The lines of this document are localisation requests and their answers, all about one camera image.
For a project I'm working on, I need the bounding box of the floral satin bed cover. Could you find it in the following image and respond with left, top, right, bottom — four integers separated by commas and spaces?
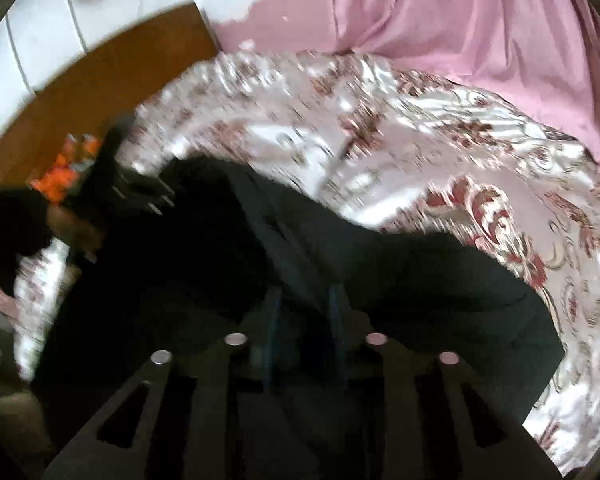
14, 49, 600, 476

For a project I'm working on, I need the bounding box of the person left hand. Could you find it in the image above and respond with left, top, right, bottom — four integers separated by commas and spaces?
46, 204, 100, 252

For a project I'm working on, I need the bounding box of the orange clothes pile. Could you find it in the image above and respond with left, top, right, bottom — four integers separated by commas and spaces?
29, 134, 102, 204

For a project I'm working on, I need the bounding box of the brown wooden headboard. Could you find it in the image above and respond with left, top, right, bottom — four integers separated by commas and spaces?
0, 3, 218, 185

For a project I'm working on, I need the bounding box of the black large jacket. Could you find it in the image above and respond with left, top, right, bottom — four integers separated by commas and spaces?
29, 154, 566, 441

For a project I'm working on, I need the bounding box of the pink satin curtain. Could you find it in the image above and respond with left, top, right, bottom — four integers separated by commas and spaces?
332, 0, 600, 165

